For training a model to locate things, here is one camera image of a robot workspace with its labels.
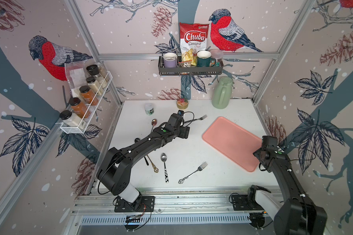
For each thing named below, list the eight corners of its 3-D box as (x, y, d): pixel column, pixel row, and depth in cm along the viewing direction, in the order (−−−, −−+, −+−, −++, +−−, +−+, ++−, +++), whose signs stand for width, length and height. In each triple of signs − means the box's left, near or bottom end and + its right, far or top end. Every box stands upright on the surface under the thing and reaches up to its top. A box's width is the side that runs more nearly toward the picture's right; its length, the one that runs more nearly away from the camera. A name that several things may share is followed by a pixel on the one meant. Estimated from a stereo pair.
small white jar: (144, 115, 114) (143, 111, 110) (146, 107, 119) (145, 103, 116) (153, 115, 114) (152, 111, 110) (154, 107, 119) (153, 103, 116)
